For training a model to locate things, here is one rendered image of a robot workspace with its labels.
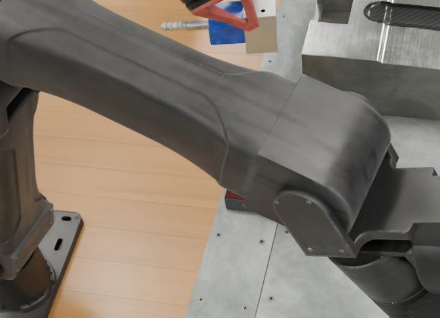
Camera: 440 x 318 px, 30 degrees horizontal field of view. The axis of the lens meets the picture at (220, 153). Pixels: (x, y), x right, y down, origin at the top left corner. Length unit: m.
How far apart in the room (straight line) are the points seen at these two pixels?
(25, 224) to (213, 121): 0.34
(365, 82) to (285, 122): 0.51
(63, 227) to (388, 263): 0.51
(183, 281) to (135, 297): 0.05
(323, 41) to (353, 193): 0.52
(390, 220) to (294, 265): 0.41
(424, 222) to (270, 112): 0.11
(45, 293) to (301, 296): 0.27
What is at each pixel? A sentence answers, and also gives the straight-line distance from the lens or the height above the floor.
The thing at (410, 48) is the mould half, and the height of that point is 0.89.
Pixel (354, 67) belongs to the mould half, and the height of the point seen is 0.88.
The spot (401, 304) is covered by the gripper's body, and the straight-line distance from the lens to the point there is 0.55.
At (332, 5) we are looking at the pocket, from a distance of 1.04.
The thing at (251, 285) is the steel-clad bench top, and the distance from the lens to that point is 0.87.
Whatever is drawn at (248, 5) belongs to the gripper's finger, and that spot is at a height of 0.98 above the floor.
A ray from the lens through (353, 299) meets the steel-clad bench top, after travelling 0.86.
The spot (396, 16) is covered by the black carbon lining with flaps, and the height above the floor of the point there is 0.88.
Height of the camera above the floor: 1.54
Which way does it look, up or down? 49 degrees down
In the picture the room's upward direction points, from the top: 10 degrees counter-clockwise
